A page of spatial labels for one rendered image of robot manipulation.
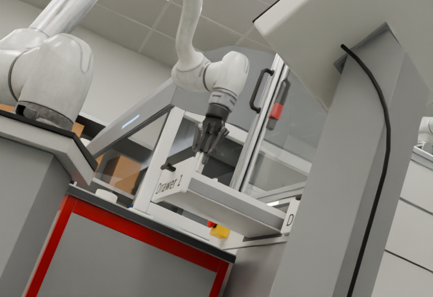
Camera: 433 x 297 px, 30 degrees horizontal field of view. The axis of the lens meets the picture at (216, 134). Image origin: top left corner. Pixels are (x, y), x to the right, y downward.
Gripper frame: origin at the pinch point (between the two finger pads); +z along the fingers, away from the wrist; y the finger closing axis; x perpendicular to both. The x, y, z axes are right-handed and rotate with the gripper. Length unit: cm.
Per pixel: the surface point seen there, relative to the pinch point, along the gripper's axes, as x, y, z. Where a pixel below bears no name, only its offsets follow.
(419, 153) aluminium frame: -18, 78, -7
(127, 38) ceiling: 245, -288, -180
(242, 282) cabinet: 8.5, 25.4, 33.0
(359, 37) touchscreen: -83, 85, -3
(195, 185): -24.5, 19.1, 15.0
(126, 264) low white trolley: -13.1, -2.7, 40.4
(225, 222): 1.7, 16.3, 17.3
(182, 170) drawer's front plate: -24.9, 12.9, 11.5
